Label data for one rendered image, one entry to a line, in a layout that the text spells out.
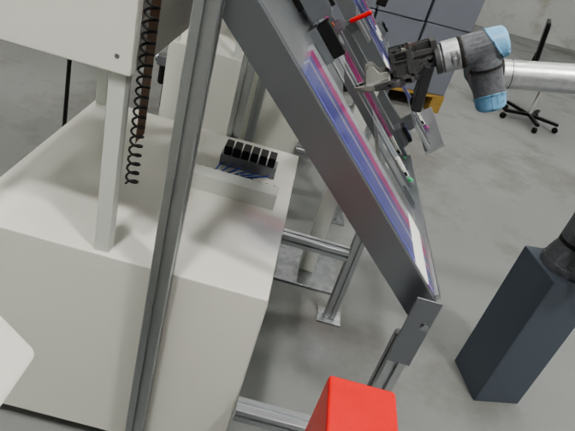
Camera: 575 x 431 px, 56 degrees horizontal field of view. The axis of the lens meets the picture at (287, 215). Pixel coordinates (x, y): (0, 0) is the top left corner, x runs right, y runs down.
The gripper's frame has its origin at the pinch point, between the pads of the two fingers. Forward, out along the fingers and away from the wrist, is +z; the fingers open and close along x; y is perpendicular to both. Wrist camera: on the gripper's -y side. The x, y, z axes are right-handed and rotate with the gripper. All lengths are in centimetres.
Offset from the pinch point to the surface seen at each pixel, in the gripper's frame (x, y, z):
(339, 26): -16.0, 13.0, 2.4
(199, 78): 53, 25, 19
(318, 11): 17.0, 23.5, 2.9
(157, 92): -183, -26, 135
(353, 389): 81, -16, 5
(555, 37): -865, -277, -276
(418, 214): 15.5, -29.8, -7.2
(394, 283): 49, -23, 0
